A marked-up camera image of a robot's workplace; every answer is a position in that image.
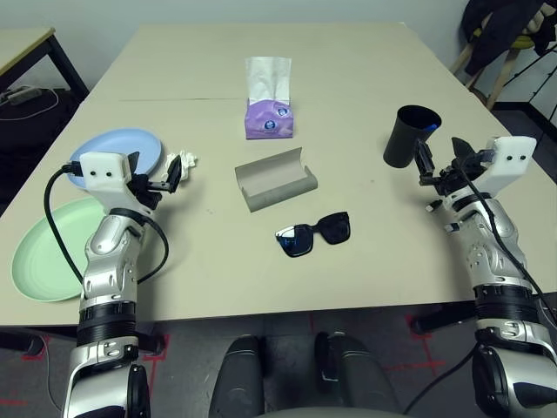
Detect white tissue sheet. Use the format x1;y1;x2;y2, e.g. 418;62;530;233
244;56;292;105

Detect black jacket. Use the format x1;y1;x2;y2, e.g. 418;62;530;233
460;0;557;75

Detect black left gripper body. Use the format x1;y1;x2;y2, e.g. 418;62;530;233
126;172;171;211

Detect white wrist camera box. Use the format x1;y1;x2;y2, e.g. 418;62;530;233
80;152;131;214
476;136;535;195

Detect light blue plate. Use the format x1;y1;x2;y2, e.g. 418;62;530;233
69;127;165;192

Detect black cup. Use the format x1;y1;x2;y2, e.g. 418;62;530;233
382;104;443;169

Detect light green plate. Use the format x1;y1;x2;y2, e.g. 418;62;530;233
11;196;110;302

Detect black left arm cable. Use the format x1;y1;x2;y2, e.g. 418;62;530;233
43;161;170;284

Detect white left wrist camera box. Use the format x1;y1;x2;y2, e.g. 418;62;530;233
80;152;131;214

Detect purple tissue pack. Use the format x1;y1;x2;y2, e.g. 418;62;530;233
244;98;296;140

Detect black sunglasses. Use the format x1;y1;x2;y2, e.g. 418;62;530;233
274;211;352;259

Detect grey robot left leg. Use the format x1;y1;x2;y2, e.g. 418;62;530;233
208;334;267;418

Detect grey power strip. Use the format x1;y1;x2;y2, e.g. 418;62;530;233
0;85;43;105

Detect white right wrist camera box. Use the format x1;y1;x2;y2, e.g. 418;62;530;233
476;136;535;195

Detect grey robot right leg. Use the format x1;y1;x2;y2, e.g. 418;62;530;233
313;331;408;418

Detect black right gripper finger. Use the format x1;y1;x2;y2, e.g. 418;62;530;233
415;138;436;186
451;137;479;173

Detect thin white cable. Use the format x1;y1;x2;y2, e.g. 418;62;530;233
0;88;60;121

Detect yellow-green cushion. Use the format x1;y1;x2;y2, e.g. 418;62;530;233
472;25;536;49

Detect wooden side table black legs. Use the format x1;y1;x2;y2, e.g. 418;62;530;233
0;26;91;104

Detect grey glasses case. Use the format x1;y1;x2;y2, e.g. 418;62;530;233
234;146;318;213

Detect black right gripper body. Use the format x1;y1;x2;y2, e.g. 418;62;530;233
419;163;484;198

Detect grey robot leg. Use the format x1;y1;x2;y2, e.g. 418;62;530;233
313;331;408;418
208;334;267;418

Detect black metal stand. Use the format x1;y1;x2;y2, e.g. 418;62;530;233
494;41;557;131

